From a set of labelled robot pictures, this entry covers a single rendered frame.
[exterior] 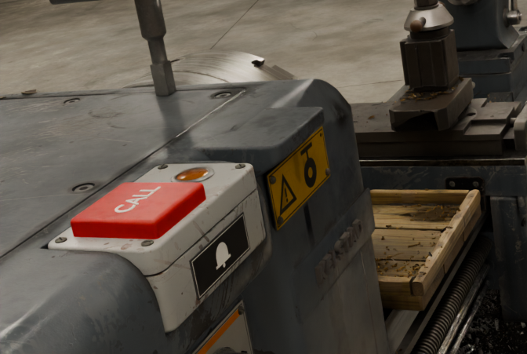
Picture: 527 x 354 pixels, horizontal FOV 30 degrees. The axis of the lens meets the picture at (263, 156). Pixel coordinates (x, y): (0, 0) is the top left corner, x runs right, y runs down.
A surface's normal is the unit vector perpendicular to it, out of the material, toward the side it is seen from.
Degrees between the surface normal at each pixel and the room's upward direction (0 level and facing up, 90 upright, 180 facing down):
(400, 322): 57
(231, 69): 20
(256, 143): 0
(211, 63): 11
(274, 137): 0
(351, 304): 89
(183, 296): 90
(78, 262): 0
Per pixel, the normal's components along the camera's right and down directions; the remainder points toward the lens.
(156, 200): -0.17, -0.94
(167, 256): 0.89, -0.01
